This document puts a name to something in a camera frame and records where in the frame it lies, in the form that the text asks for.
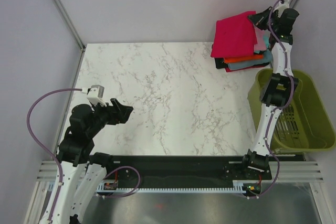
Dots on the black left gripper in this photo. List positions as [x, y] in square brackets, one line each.
[124, 112]

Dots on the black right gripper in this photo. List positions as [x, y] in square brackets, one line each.
[259, 19]

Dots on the magenta t shirt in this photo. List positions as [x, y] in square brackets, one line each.
[234, 37]

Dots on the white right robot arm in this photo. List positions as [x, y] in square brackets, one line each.
[278, 92]

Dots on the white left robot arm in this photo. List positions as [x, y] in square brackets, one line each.
[80, 172]

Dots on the folded teal t shirt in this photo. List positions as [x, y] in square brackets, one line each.
[266, 41]

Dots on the folded pink t shirt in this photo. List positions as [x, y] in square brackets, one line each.
[261, 45]

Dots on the folded grey blue t shirt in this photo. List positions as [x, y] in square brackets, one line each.
[267, 57]

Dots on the folded orange t shirt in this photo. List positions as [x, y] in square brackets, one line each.
[243, 58]

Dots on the folded black t shirt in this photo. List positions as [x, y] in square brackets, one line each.
[220, 64]

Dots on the folded dark red t shirt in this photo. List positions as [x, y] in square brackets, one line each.
[251, 67]

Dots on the olive green plastic basket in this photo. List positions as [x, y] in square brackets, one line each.
[303, 126]

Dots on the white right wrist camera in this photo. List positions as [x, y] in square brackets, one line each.
[282, 5]

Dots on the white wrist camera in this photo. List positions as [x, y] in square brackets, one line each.
[94, 94]
[282, 5]

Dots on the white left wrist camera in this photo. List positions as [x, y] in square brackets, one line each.
[94, 94]

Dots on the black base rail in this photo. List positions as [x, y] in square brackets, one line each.
[177, 172]

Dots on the white slotted cable duct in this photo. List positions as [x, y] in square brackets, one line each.
[238, 188]

